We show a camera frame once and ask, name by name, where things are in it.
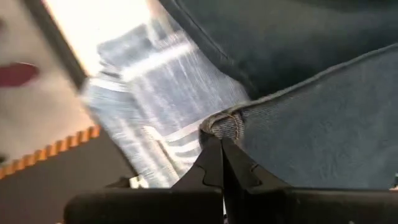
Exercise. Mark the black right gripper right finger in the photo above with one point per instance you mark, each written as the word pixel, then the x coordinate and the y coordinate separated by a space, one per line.
pixel 280 205

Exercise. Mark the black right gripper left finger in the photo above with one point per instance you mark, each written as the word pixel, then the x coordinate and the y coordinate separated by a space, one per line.
pixel 174 205

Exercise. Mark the dark navy garment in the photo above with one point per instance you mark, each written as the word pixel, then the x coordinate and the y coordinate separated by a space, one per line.
pixel 311 124

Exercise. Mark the blue white striped shirt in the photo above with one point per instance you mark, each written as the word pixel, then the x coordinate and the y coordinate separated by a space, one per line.
pixel 161 99

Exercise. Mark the orange black striped mat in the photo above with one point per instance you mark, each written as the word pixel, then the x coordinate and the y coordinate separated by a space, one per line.
pixel 62 186

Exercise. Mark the dark red flat object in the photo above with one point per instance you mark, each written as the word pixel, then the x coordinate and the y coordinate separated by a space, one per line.
pixel 17 74

